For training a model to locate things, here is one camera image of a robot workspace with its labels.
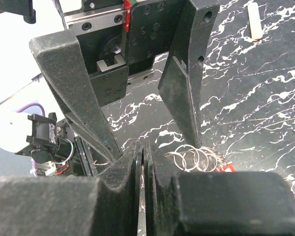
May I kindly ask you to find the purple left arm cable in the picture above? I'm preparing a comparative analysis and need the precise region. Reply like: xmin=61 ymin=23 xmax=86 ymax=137
xmin=17 ymin=102 xmax=46 ymax=177

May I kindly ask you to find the orange capped marker pen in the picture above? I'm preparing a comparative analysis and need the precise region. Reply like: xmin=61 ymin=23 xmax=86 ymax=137
xmin=247 ymin=2 xmax=263 ymax=40

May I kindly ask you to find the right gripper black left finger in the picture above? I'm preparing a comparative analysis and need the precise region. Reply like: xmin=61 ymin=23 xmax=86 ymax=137
xmin=0 ymin=142 xmax=143 ymax=236

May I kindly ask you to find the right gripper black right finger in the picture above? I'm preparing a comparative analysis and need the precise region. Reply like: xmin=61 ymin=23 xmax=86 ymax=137
xmin=144 ymin=142 xmax=295 ymax=236

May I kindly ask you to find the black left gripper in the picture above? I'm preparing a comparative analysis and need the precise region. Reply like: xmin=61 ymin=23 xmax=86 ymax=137
xmin=29 ymin=0 xmax=220 ymax=163

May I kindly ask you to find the red key tag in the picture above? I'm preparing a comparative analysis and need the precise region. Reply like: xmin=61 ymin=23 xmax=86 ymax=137
xmin=215 ymin=163 xmax=235 ymax=172

